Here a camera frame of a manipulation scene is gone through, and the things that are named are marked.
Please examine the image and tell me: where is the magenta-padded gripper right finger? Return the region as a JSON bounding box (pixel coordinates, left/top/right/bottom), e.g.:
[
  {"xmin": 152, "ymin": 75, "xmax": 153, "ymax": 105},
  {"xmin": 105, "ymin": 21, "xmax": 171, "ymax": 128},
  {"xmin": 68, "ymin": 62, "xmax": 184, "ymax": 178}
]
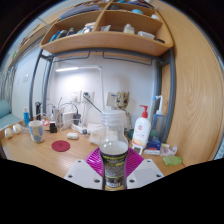
[{"xmin": 124, "ymin": 148, "xmax": 165, "ymax": 190}]

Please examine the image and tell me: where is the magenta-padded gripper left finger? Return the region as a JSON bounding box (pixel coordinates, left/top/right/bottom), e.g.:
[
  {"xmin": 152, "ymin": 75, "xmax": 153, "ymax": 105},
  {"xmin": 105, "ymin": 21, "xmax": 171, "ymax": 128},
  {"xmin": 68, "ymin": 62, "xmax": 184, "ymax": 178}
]
[{"xmin": 63, "ymin": 147, "xmax": 106, "ymax": 191}]

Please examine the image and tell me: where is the clear bottle with dark label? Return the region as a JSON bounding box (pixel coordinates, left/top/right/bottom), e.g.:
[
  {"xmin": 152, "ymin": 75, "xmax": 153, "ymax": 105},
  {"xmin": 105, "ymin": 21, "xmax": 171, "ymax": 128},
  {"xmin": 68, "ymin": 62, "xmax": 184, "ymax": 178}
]
[{"xmin": 99, "ymin": 109, "xmax": 130, "ymax": 192}]

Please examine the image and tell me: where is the small white thermometer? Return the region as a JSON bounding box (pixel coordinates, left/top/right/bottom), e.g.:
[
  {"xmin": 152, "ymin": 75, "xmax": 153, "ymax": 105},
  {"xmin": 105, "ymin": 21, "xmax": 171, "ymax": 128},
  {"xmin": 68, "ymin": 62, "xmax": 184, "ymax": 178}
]
[{"xmin": 132, "ymin": 143, "xmax": 144, "ymax": 155}]

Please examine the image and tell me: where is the small blue box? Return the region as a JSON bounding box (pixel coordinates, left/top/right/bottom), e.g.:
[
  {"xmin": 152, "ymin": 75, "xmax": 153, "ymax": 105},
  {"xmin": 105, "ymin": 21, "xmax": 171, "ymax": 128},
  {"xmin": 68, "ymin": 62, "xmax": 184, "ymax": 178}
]
[{"xmin": 143, "ymin": 138, "xmax": 162, "ymax": 156}]

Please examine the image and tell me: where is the green sponge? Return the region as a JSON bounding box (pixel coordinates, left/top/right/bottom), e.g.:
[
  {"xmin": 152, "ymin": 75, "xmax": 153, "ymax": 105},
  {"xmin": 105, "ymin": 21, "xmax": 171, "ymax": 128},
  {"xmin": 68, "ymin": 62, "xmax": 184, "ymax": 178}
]
[{"xmin": 162, "ymin": 155, "xmax": 184, "ymax": 167}]

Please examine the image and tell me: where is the flat round red coaster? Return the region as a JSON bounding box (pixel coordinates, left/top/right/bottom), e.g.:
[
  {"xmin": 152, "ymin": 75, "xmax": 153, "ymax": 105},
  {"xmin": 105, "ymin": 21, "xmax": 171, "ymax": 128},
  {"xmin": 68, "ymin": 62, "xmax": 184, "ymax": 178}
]
[{"xmin": 51, "ymin": 139, "xmax": 71, "ymax": 153}]

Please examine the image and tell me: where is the white earbuds case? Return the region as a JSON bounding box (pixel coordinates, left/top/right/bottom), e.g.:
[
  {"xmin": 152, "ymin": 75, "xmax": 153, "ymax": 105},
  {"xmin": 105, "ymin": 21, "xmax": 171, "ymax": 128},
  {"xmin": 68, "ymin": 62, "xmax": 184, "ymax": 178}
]
[{"xmin": 66, "ymin": 132, "xmax": 80, "ymax": 140}]

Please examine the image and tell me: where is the white tissue pack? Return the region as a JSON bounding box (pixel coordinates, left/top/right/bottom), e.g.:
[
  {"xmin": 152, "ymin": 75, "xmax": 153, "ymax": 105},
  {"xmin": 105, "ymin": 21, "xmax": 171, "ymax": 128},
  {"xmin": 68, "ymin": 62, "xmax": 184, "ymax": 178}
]
[{"xmin": 88, "ymin": 124, "xmax": 103, "ymax": 146}]

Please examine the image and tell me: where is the white bottle with red pump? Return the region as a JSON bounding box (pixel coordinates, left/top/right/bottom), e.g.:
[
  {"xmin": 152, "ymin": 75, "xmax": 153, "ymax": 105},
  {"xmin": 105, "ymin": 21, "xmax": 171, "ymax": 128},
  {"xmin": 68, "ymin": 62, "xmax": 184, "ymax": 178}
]
[{"xmin": 132, "ymin": 104, "xmax": 152, "ymax": 149}]

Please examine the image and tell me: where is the white power strip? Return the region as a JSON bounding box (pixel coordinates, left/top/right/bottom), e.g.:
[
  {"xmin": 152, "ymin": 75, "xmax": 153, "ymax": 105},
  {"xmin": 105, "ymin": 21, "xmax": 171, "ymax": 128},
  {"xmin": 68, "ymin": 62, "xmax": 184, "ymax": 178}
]
[{"xmin": 70, "ymin": 123, "xmax": 89, "ymax": 135}]

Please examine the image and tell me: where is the small black jar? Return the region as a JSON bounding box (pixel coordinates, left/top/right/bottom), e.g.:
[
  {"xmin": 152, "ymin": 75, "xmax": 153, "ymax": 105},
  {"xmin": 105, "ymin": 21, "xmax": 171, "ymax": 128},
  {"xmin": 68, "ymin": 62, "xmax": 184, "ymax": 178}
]
[{"xmin": 49, "ymin": 121, "xmax": 58, "ymax": 134}]

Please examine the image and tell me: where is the black charger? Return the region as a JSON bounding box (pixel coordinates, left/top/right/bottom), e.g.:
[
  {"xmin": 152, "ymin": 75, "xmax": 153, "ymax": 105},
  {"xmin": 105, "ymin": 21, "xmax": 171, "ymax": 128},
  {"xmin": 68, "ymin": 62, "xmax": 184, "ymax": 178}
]
[{"xmin": 73, "ymin": 113, "xmax": 82, "ymax": 126}]

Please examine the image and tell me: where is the blue and cream patterned mug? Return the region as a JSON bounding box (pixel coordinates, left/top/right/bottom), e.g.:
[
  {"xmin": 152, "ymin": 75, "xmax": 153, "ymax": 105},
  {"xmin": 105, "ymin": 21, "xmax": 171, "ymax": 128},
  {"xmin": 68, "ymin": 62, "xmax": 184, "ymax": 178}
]
[{"xmin": 28, "ymin": 119, "xmax": 46, "ymax": 144}]

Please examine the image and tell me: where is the steel cup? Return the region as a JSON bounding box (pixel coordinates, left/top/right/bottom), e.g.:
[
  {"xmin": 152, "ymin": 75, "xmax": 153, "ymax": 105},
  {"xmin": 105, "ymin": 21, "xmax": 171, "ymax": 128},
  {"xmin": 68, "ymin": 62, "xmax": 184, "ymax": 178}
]
[{"xmin": 53, "ymin": 108, "xmax": 63, "ymax": 124}]

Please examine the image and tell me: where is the brown tree creature figurine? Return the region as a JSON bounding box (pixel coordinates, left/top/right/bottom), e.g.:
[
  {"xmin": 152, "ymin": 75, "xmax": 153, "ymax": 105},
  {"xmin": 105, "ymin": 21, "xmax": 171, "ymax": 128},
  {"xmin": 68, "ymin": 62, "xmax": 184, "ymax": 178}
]
[{"xmin": 114, "ymin": 90, "xmax": 134, "ymax": 133}]

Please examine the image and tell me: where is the black electric shaver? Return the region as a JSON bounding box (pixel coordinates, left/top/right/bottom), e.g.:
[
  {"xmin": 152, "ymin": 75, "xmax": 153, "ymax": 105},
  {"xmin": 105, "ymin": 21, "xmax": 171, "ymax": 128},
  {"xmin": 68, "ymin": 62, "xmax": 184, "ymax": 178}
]
[{"xmin": 34, "ymin": 101, "xmax": 43, "ymax": 121}]

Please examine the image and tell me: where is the round cream wrapped bun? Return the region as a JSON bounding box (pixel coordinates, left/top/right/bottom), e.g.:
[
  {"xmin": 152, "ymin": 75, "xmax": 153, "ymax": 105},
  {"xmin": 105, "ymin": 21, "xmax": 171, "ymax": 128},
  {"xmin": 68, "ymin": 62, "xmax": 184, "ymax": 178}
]
[
  {"xmin": 12, "ymin": 123, "xmax": 24, "ymax": 134},
  {"xmin": 3, "ymin": 127, "xmax": 14, "ymax": 139}
]

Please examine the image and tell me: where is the blue tube with white cap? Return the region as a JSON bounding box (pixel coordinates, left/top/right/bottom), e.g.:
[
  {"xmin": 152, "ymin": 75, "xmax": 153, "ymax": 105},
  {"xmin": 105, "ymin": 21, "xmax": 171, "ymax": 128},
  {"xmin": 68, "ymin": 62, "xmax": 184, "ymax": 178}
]
[{"xmin": 22, "ymin": 106, "xmax": 31, "ymax": 127}]

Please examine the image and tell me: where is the bed with teal sheet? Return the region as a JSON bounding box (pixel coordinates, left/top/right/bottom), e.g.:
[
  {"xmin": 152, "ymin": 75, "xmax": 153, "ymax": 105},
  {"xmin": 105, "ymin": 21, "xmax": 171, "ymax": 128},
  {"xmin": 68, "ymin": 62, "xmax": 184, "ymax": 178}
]
[{"xmin": 0, "ymin": 99, "xmax": 21, "ymax": 131}]

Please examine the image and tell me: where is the teal pillow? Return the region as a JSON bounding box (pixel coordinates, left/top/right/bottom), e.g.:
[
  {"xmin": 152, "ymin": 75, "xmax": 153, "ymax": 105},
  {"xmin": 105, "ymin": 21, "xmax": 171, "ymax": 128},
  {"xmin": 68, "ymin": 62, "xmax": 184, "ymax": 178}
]
[{"xmin": 0, "ymin": 99, "xmax": 11, "ymax": 119}]

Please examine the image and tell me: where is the white desk lamp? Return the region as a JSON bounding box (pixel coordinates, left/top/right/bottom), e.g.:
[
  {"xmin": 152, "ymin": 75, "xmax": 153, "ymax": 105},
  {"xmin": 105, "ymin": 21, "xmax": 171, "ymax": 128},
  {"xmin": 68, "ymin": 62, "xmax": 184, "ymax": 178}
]
[{"xmin": 54, "ymin": 64, "xmax": 106, "ymax": 126}]

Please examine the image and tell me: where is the grey striped curtain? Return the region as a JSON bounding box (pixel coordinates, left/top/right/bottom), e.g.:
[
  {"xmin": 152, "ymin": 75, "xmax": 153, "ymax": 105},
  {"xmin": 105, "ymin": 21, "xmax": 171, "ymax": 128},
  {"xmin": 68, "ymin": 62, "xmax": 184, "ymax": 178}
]
[{"xmin": 0, "ymin": 66, "xmax": 16, "ymax": 101}]

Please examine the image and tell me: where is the wooden shelf unit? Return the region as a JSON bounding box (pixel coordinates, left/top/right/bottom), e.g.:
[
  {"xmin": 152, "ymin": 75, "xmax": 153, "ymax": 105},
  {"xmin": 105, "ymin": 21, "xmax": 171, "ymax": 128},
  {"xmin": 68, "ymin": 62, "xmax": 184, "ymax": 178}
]
[{"xmin": 39, "ymin": 0, "xmax": 174, "ymax": 58}]

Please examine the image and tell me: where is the long wooden overhead bunk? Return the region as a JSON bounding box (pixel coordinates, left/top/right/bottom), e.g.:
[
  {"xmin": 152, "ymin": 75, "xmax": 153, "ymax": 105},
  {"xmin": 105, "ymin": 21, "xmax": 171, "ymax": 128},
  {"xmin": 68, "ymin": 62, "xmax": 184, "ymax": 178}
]
[{"xmin": 6, "ymin": 19, "xmax": 58, "ymax": 69}]

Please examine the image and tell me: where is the black power cable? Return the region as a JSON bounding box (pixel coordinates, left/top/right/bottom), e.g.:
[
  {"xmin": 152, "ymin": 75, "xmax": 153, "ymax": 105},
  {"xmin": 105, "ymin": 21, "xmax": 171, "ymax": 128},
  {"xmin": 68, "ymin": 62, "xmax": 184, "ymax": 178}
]
[{"xmin": 83, "ymin": 94, "xmax": 104, "ymax": 114}]

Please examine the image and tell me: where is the white wall socket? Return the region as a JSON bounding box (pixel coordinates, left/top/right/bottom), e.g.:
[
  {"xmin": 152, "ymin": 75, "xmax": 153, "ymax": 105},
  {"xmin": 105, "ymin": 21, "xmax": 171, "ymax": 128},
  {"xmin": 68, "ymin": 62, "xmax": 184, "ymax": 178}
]
[
  {"xmin": 69, "ymin": 90, "xmax": 82, "ymax": 104},
  {"xmin": 81, "ymin": 89, "xmax": 95, "ymax": 104}
]

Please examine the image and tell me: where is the grey metal frame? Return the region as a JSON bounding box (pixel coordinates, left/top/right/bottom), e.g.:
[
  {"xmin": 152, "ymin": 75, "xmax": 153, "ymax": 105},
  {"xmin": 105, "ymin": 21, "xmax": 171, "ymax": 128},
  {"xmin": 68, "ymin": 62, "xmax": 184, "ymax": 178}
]
[{"xmin": 29, "ymin": 48, "xmax": 177, "ymax": 144}]

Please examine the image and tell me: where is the white wall box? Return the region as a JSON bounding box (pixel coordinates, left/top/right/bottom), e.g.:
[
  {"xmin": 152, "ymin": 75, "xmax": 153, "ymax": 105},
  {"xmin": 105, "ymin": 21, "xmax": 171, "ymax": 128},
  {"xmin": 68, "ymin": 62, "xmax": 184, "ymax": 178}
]
[{"xmin": 106, "ymin": 92, "xmax": 118, "ymax": 107}]

